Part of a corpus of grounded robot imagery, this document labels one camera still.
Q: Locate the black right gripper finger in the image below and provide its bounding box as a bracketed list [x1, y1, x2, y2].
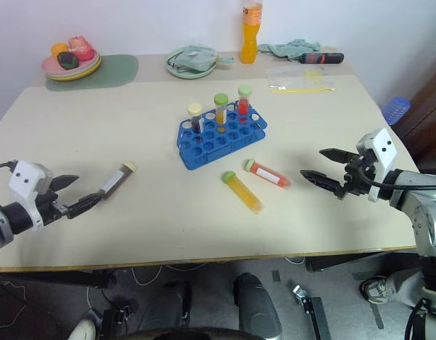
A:
[318, 147, 359, 165]
[299, 169, 343, 196]

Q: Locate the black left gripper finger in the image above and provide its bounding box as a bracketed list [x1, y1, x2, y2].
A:
[62, 193, 106, 219]
[50, 174, 80, 194]

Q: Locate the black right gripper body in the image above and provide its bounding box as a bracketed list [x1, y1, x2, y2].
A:
[336, 150, 380, 202]

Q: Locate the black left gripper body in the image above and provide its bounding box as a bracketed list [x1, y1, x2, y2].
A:
[35, 190, 69, 225]

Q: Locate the cream-capped dark liquid tube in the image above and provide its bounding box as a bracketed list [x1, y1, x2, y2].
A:
[186, 102, 205, 135]
[98, 160, 138, 203]

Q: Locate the green-capped red liquid tube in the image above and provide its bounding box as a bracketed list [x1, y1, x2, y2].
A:
[237, 84, 253, 116]
[244, 159, 294, 190]

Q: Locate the green-capped yellow liquid tube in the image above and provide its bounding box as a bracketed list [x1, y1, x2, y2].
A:
[213, 93, 229, 125]
[221, 171, 267, 215]

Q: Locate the blue test tube rack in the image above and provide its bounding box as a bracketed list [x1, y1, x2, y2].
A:
[177, 101, 269, 171]

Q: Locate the black table leg bar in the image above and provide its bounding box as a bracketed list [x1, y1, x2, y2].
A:
[305, 251, 419, 273]
[0, 269, 118, 290]

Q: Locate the blue ribbed plastic object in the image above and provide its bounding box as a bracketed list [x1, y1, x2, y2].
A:
[384, 96, 412, 126]

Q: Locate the clear plastic zip bag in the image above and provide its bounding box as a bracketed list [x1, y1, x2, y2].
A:
[266, 66, 337, 94]

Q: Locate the brown wooden cabinet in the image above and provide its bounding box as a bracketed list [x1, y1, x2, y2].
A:
[397, 62, 436, 170]

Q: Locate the black and red screwdriver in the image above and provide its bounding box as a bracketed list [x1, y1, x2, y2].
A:
[270, 52, 345, 66]

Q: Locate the yellow plate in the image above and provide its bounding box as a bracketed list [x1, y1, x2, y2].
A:
[44, 58, 103, 82]

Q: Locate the grey sneaker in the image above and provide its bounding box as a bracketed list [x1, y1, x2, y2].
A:
[359, 276, 389, 305]

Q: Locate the black floor box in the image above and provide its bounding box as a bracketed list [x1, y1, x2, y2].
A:
[101, 299, 140, 334]

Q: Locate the pale green plate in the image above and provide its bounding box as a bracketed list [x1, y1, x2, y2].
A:
[43, 55, 102, 79]

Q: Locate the grey trouser leg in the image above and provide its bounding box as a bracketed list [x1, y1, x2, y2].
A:
[383, 268, 423, 310]

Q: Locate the light green cloth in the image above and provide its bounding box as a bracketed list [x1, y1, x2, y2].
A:
[257, 38, 323, 62]

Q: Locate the pink plate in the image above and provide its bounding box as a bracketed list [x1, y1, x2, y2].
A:
[40, 48, 100, 77]

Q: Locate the dark green toy food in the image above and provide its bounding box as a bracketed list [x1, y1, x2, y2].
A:
[57, 51, 80, 70]

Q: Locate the green placemat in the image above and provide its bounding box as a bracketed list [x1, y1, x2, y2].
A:
[45, 54, 140, 93]

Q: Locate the white shoe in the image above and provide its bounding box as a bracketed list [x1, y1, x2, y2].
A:
[67, 317, 97, 340]

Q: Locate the black stand with caster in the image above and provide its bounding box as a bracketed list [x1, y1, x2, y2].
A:
[291, 283, 332, 340]

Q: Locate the pink toy food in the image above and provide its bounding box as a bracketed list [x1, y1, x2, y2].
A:
[67, 35, 96, 62]

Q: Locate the dark rounded robot leg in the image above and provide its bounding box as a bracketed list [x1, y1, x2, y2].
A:
[233, 272, 284, 340]

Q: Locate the orange drink bottle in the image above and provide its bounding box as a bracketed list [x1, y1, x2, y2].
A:
[240, 0, 266, 65]

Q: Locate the light green round plate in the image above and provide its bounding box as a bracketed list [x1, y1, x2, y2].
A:
[164, 56, 219, 80]

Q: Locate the light green pouch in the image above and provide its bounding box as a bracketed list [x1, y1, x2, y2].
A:
[166, 45, 236, 74]

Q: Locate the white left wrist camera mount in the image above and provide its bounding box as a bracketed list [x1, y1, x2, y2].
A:
[8, 160, 55, 227]

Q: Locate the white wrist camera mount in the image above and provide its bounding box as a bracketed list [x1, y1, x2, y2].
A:
[8, 160, 55, 227]
[356, 127, 403, 203]

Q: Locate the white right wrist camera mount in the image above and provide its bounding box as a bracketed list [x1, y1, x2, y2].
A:
[356, 127, 403, 203]

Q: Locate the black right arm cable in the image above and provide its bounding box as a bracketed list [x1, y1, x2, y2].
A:
[358, 165, 436, 191]

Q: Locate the white floor cable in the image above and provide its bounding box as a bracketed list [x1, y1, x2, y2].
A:
[85, 264, 211, 319]

